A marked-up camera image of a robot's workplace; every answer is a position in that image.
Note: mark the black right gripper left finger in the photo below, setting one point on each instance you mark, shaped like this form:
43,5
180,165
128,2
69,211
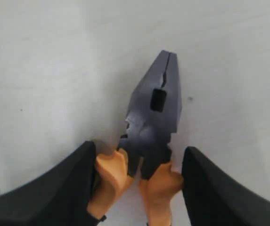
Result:
57,198

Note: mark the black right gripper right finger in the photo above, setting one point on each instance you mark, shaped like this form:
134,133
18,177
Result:
213,198

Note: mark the orange black handled pliers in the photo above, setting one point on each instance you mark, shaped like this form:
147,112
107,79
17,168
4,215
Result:
152,117

